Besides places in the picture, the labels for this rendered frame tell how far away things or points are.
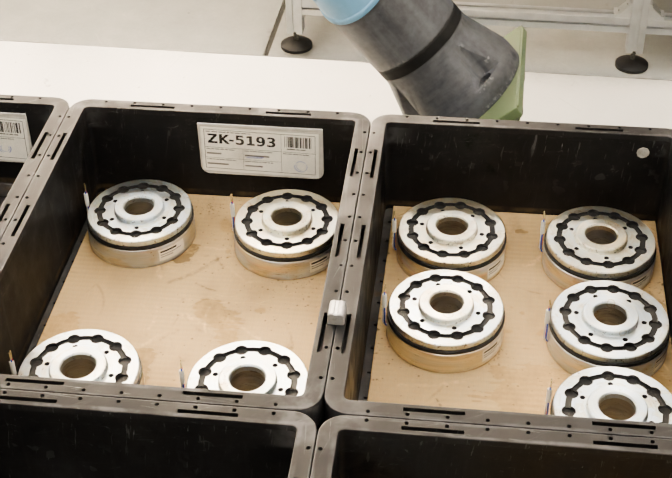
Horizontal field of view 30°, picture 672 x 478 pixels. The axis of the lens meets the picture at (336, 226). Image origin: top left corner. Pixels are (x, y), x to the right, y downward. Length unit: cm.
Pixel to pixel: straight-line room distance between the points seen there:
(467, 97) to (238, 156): 29
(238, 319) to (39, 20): 235
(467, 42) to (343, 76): 35
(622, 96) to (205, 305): 75
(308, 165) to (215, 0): 220
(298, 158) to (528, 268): 25
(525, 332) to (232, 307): 27
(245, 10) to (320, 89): 169
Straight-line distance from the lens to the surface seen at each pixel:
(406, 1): 138
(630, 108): 169
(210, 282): 119
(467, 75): 140
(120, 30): 333
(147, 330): 115
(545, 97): 170
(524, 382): 109
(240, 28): 329
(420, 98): 142
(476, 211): 122
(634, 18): 309
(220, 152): 126
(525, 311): 116
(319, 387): 94
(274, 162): 126
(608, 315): 113
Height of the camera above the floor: 160
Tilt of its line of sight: 38 degrees down
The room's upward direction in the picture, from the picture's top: 1 degrees counter-clockwise
